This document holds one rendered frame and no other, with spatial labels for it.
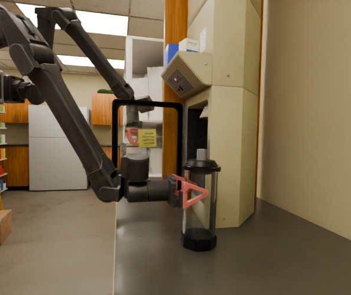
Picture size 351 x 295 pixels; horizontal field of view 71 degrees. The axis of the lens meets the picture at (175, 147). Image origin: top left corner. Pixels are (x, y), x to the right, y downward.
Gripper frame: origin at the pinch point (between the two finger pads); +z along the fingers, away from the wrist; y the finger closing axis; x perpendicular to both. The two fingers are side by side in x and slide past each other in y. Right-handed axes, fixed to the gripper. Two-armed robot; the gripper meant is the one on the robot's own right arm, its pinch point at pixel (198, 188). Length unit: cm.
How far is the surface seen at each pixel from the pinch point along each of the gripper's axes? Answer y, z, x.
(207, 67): 10.2, 5.5, -36.6
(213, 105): 10.2, 7.6, -24.9
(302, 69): 22, 50, -42
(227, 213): 10.3, 13.7, 11.2
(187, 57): 10.2, -1.3, -39.2
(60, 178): 499, -141, 81
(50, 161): 499, -161, 45
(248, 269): -14.7, 7.4, 16.0
